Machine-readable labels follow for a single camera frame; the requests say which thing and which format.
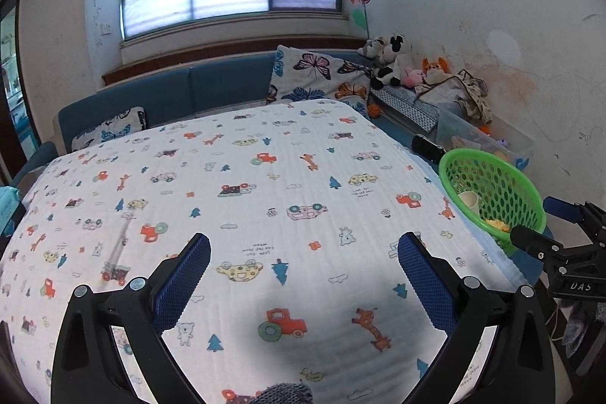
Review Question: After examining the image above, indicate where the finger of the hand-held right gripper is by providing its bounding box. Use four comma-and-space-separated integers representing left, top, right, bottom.
543, 196, 606, 239
510, 224, 565, 261

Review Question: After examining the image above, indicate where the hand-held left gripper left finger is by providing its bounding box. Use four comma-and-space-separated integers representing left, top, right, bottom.
50, 232, 211, 404

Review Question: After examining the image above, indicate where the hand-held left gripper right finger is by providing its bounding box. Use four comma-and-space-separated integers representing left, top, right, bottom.
398, 232, 556, 404

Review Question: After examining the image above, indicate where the green plastic mesh basket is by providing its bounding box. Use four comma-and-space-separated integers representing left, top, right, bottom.
438, 148, 546, 256

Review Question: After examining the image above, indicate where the printed cartoon tablecloth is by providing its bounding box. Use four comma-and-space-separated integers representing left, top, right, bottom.
0, 98, 531, 404

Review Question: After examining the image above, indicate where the clear plastic storage box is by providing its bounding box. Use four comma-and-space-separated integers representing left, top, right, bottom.
436, 107, 536, 170

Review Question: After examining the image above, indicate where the black game console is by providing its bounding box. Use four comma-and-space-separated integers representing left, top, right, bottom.
411, 134, 446, 163

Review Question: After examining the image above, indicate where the person's knit clothing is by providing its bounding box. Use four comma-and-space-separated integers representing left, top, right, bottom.
253, 382, 314, 404

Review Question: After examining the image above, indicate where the beige cloth pile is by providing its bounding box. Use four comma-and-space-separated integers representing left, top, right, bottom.
417, 70, 493, 123

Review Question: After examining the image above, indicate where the small butterfly print pillow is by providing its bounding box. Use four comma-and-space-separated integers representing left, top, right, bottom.
71, 107, 147, 151

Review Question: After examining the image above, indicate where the blue patterned cushion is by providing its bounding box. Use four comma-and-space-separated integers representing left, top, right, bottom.
372, 86, 441, 133

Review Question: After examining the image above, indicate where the orange fox plush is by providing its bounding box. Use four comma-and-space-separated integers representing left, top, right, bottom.
421, 58, 450, 76

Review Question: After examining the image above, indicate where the blue wet wipes pack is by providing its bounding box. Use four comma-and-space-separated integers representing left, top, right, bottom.
0, 186, 22, 225

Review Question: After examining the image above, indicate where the blue sofa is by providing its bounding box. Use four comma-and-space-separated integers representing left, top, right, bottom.
12, 51, 557, 286

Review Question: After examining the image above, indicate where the black and white cow plush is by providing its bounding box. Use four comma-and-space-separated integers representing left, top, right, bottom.
370, 35, 407, 87

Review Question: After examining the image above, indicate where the large butterfly print pillow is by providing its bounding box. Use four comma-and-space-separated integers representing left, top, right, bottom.
267, 45, 375, 118

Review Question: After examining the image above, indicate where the grey plush toy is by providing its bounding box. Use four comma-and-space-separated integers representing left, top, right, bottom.
357, 37, 386, 59

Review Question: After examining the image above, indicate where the dark framed doorway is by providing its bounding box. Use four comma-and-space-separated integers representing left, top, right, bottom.
0, 0, 36, 178

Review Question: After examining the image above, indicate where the wooden wall ledge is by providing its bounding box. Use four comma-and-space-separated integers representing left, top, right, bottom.
102, 36, 370, 85

